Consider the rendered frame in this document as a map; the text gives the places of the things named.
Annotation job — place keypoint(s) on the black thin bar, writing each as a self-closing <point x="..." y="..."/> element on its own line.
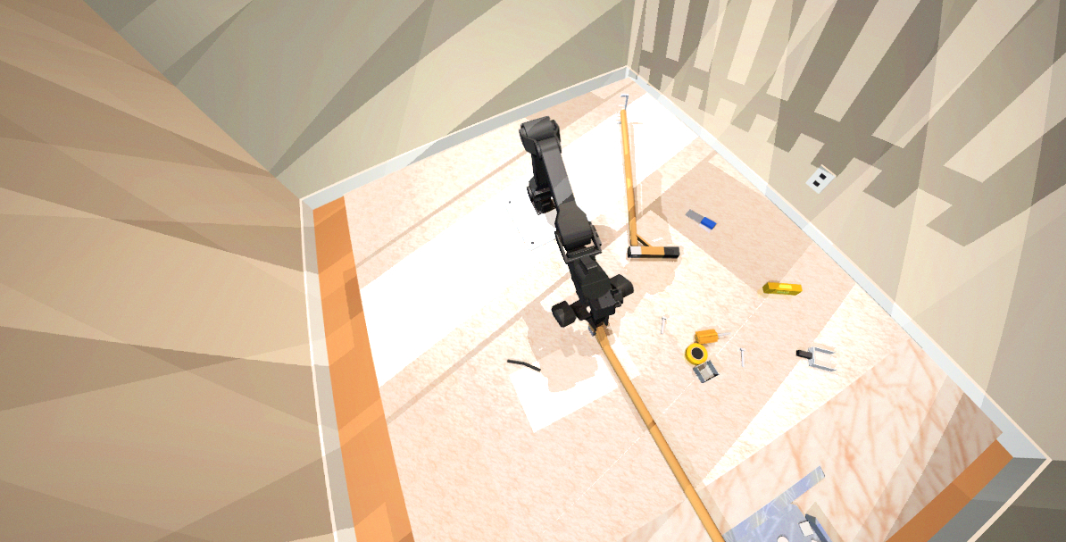
<point x="523" y="363"/>

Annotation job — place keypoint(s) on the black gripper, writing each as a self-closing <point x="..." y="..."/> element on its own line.
<point x="566" y="314"/>

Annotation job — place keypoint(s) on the yellow rectangular block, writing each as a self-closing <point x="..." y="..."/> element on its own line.
<point x="782" y="289"/>

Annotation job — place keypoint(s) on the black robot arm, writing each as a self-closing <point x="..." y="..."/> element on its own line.
<point x="542" y="139"/>

